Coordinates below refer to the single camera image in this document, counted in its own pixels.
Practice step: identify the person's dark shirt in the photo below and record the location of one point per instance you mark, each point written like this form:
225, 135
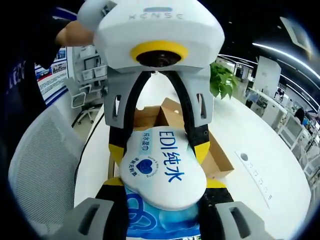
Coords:
25, 62

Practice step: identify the green plant in white pot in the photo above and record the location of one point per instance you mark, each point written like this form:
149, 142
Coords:
222, 80

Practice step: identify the row of white storage bins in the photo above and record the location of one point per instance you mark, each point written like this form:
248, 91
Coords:
98, 72

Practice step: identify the wall poster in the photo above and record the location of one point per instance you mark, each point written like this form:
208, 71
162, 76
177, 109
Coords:
53, 67

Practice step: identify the ceiling air conditioner vent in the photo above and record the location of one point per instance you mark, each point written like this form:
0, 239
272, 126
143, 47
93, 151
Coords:
298, 35

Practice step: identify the row of office chairs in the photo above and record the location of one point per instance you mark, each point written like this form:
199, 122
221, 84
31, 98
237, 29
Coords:
292, 130

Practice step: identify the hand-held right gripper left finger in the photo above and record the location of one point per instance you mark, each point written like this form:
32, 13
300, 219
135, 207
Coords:
112, 207

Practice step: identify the brown cardboard shoe box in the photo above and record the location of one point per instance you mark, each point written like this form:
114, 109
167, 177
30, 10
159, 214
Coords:
218, 160

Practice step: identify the grey metal storage shelf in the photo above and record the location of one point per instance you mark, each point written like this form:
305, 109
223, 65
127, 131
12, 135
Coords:
88, 61

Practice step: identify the long curved ceiling light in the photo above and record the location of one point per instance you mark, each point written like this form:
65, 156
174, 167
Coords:
275, 48

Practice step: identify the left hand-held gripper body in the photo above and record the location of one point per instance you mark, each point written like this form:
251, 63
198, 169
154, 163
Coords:
162, 32

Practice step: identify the grey mesh office chair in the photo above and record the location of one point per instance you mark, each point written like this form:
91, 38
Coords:
50, 155

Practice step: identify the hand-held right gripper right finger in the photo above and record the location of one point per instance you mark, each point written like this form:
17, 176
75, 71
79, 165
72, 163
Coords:
217, 210

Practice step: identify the white soft wipes pack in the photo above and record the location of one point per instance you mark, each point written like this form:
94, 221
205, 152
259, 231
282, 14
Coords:
160, 170

